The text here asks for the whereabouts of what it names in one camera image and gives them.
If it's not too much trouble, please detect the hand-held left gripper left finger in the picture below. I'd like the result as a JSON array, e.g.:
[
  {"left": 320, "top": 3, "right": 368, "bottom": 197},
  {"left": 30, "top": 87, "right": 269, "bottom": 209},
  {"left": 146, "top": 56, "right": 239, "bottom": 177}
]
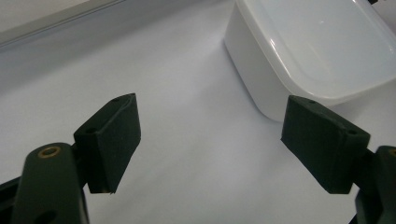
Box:
[{"left": 73, "top": 92, "right": 142, "bottom": 194}]

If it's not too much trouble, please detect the white square lidded container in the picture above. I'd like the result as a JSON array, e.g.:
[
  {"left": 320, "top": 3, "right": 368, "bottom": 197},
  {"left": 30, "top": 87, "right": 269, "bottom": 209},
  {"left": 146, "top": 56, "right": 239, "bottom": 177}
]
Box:
[{"left": 223, "top": 0, "right": 396, "bottom": 123}]

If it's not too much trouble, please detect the metal floor rail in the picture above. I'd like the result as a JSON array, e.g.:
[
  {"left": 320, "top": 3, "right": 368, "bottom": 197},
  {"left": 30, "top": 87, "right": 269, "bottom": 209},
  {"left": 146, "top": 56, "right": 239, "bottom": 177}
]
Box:
[{"left": 0, "top": 0, "right": 127, "bottom": 48}]

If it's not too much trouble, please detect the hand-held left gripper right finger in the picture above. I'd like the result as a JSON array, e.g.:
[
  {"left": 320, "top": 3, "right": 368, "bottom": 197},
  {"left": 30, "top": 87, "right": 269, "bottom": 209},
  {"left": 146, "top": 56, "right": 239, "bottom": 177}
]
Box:
[{"left": 280, "top": 94, "right": 372, "bottom": 195}]

